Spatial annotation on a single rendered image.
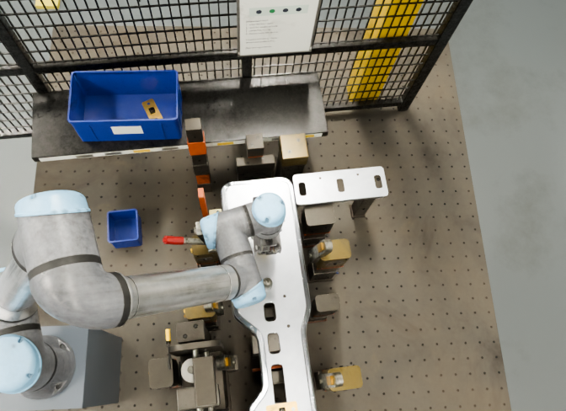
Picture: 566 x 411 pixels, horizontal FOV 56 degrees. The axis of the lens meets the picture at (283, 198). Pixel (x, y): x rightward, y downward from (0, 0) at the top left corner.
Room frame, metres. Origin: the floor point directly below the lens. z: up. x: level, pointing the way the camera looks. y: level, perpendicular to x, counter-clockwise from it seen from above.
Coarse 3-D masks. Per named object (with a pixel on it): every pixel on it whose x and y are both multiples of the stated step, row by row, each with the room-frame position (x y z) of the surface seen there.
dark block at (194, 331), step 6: (180, 324) 0.11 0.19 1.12; (186, 324) 0.11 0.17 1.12; (192, 324) 0.12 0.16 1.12; (198, 324) 0.12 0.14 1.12; (204, 324) 0.12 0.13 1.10; (180, 330) 0.10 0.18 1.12; (186, 330) 0.10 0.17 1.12; (192, 330) 0.10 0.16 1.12; (198, 330) 0.10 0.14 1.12; (204, 330) 0.11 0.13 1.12; (180, 336) 0.08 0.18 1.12; (186, 336) 0.08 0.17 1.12; (192, 336) 0.09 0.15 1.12; (198, 336) 0.09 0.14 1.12; (204, 336) 0.09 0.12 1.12; (210, 336) 0.12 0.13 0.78; (180, 342) 0.07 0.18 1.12; (186, 342) 0.07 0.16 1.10; (192, 342) 0.08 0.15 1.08
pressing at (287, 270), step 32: (224, 192) 0.52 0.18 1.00; (256, 192) 0.55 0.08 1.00; (288, 192) 0.57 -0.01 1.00; (288, 224) 0.47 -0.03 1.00; (256, 256) 0.35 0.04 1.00; (288, 256) 0.37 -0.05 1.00; (288, 288) 0.28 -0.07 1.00; (256, 320) 0.17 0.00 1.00; (288, 320) 0.19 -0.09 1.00; (288, 352) 0.11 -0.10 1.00; (288, 384) 0.02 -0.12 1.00
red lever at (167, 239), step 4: (164, 236) 0.32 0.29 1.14; (168, 236) 0.32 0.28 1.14; (172, 236) 0.33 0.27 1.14; (164, 240) 0.31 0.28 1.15; (168, 240) 0.31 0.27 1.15; (172, 240) 0.31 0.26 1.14; (176, 240) 0.32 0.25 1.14; (180, 240) 0.32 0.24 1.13; (184, 240) 0.33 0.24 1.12; (188, 240) 0.33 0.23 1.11; (192, 240) 0.33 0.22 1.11; (196, 240) 0.34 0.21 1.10; (200, 240) 0.34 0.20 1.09; (180, 244) 0.31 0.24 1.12; (196, 244) 0.33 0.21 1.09; (200, 244) 0.33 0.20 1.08; (204, 244) 0.34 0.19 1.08
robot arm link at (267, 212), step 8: (256, 200) 0.38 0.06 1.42; (264, 200) 0.38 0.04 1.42; (272, 200) 0.39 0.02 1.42; (280, 200) 0.39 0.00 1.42; (248, 208) 0.36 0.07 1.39; (256, 208) 0.36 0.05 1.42; (264, 208) 0.36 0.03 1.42; (272, 208) 0.37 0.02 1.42; (280, 208) 0.37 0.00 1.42; (256, 216) 0.34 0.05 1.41; (264, 216) 0.35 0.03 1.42; (272, 216) 0.35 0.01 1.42; (280, 216) 0.35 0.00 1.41; (256, 224) 0.33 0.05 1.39; (264, 224) 0.33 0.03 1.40; (272, 224) 0.34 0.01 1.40; (280, 224) 0.35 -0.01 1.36; (256, 232) 0.32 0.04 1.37; (264, 232) 0.34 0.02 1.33; (272, 232) 0.34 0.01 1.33
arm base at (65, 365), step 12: (48, 336) 0.01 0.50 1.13; (60, 348) -0.01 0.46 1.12; (60, 360) -0.03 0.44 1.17; (72, 360) -0.03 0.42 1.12; (60, 372) -0.06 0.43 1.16; (72, 372) -0.06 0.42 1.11; (48, 384) -0.09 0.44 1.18; (60, 384) -0.09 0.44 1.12; (24, 396) -0.13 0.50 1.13; (36, 396) -0.12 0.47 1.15; (48, 396) -0.12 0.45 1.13
